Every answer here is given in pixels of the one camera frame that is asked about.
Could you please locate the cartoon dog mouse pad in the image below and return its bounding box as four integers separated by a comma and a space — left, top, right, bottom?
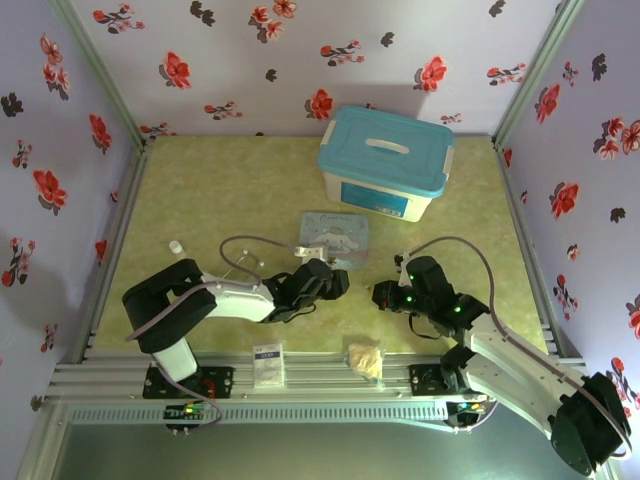
298, 210, 372, 271

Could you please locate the crumpled beige plastic bag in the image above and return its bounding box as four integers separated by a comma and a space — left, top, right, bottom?
344, 341, 386, 386

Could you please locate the small white packet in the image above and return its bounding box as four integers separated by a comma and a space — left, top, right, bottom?
251, 341, 287, 390

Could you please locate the green circuit board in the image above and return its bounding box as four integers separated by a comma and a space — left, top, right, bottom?
164, 402, 211, 420
447, 397, 489, 419

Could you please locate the blue-lidded white storage box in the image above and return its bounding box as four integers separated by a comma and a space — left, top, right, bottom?
316, 103, 457, 224

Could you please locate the thin white wire stand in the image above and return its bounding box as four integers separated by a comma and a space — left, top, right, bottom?
224, 248, 265, 281

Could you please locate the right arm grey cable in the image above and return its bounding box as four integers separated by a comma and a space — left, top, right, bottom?
407, 235, 634, 461

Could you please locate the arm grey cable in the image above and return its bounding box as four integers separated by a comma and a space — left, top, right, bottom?
124, 234, 304, 434
407, 235, 634, 461

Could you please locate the aluminium front frame rail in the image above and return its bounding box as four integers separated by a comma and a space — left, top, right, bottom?
49, 352, 596, 401

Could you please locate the left arm grey cable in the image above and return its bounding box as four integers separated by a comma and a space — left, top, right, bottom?
124, 234, 304, 434

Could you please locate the aluminium side rail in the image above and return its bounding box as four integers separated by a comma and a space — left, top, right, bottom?
74, 139, 154, 364
492, 137, 584, 361

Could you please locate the slotted grey cable duct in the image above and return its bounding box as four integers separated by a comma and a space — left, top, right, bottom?
67, 399, 449, 426

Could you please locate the aluminium corner post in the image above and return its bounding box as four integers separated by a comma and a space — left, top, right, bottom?
492, 0, 586, 146
49, 0, 151, 146

